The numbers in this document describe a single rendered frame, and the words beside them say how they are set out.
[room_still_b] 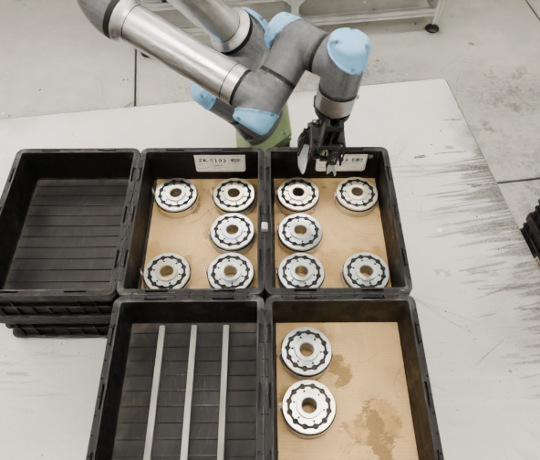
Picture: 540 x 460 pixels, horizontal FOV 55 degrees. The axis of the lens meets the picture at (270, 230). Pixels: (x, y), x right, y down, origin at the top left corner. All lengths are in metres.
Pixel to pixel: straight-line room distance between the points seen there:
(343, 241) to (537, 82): 2.17
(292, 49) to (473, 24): 2.61
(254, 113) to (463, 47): 2.45
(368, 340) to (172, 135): 0.89
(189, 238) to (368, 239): 0.43
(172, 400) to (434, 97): 1.26
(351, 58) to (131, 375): 0.74
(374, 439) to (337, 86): 0.66
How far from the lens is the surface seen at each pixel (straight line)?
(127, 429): 1.09
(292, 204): 1.25
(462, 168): 1.63
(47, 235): 1.34
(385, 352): 1.12
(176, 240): 1.24
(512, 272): 1.47
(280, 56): 0.97
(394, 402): 1.09
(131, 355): 1.13
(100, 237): 1.29
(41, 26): 3.55
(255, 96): 0.96
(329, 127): 1.01
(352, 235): 1.25
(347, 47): 0.92
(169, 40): 1.02
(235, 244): 1.18
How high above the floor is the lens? 1.86
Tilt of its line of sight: 56 degrees down
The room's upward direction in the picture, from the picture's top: straight up
